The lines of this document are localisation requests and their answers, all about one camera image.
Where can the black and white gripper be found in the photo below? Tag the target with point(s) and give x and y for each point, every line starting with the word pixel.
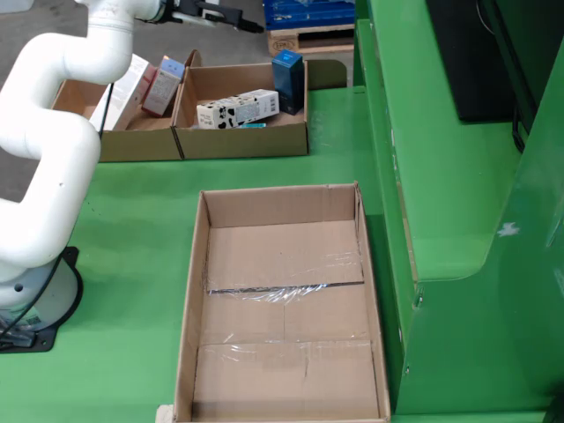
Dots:
pixel 183 13

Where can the cow print hand cream box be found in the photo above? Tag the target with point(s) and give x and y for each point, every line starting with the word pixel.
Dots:
pixel 238 110

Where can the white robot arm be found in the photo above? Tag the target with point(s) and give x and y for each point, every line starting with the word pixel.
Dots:
pixel 53 145

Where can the dark blue product box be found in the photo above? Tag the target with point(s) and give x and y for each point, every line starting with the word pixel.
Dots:
pixel 288 83

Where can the pink box with blue top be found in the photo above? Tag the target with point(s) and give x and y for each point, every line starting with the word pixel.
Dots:
pixel 163 90

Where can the tall white product box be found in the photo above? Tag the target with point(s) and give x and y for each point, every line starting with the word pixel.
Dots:
pixel 132 83

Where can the cardboard box with dark flap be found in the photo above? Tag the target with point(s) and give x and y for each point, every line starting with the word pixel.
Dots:
pixel 242 143

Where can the plain open cardboard box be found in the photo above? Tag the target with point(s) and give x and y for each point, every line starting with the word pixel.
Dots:
pixel 136 147

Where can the large open cardboard tray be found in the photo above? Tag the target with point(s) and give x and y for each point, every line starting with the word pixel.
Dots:
pixel 282 317

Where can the blue pallet crate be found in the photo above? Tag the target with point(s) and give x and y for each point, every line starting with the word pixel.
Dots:
pixel 308 13

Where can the wooden pallet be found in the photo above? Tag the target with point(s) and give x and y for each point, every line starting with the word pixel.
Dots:
pixel 326 39

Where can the white bottle with teal label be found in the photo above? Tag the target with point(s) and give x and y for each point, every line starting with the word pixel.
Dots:
pixel 253 126

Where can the white plastic container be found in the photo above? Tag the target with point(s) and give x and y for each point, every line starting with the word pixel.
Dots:
pixel 15 5

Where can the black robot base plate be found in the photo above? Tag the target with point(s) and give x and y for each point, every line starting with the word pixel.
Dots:
pixel 68 317

